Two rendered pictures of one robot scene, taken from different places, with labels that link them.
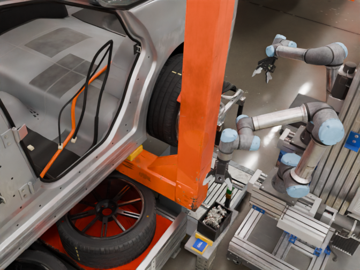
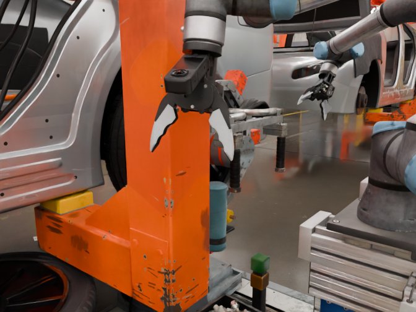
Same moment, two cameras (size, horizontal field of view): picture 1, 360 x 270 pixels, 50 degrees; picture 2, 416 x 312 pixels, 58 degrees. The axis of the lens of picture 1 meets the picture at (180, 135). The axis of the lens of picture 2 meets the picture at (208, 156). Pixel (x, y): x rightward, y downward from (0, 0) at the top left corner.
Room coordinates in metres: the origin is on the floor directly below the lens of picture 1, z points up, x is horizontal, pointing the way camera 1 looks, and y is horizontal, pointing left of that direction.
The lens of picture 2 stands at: (0.71, -0.33, 1.15)
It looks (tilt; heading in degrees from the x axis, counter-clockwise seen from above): 12 degrees down; 8
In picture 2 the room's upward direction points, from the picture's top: straight up
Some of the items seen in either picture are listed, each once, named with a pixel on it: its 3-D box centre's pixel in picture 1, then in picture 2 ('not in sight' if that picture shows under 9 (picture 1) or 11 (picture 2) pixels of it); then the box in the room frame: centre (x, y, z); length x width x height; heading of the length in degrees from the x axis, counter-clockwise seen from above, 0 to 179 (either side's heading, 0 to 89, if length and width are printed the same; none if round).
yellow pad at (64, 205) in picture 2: (129, 149); (66, 199); (1.91, 0.34, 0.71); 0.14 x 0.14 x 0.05; 60
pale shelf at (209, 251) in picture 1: (212, 229); not in sight; (1.49, -0.25, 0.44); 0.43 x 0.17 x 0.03; 150
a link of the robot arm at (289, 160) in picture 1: (290, 166); (400, 149); (1.57, -0.65, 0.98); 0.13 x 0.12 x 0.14; 4
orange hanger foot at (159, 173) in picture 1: (149, 160); (96, 213); (1.82, 0.19, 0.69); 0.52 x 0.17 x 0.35; 60
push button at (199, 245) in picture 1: (200, 245); not in sight; (1.34, -0.17, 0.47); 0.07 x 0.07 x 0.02; 60
